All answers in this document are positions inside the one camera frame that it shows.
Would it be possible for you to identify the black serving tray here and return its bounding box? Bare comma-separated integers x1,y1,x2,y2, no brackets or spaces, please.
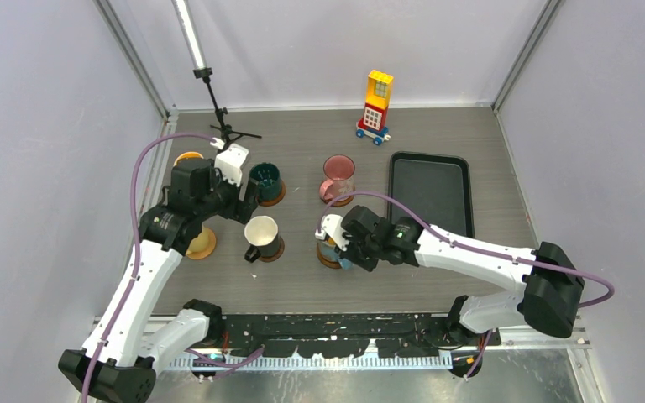
387,151,475,238

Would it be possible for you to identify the blue mug yellow inside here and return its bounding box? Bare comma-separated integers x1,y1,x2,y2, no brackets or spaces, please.
317,238,353,270

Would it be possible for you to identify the dark green mug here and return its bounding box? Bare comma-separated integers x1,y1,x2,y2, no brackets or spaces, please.
249,162,282,197

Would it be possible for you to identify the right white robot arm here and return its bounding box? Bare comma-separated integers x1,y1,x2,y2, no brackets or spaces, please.
317,206,585,345

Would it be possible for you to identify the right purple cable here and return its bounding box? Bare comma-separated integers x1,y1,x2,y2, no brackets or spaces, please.
314,191,616,380

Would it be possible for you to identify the pink mug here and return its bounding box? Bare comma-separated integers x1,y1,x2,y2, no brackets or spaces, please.
318,154,355,196

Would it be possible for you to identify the black tripod with light pole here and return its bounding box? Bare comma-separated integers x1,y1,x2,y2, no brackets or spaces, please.
171,0,262,150

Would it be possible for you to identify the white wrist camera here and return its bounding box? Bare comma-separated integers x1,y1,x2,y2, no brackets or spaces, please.
314,214,349,251
211,139,249,186

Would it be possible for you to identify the wooden ringed coaster back right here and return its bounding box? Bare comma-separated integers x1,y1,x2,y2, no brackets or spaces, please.
320,189,354,207

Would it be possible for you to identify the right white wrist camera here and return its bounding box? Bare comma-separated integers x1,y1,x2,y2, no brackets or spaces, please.
314,214,349,251

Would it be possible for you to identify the white patterned mug orange inside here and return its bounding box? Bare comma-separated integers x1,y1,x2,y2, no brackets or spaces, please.
173,151,203,166

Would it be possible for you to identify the purple cable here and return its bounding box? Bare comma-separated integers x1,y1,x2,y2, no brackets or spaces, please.
314,191,616,380
81,131,267,403

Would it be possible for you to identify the wooden ringed coaster front right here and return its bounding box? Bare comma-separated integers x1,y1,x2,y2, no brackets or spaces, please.
317,244,342,269

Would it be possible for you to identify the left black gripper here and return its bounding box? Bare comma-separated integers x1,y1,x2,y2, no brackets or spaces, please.
196,160,257,223

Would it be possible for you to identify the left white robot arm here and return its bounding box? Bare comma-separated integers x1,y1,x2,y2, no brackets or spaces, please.
58,152,258,402

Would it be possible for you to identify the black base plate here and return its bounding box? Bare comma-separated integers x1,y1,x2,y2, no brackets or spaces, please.
193,313,484,359

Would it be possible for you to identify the toy brick tower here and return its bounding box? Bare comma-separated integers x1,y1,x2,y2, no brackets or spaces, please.
355,70,394,145

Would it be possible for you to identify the dark walnut coaster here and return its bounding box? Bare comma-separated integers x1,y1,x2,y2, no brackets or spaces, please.
257,235,285,262

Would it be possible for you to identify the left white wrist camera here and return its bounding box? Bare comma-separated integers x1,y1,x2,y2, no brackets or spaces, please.
211,139,249,186

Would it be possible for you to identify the cork coaster front left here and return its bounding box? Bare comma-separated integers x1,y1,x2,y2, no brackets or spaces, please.
186,228,218,261

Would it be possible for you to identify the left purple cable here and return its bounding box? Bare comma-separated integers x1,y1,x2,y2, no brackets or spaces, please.
81,131,267,403

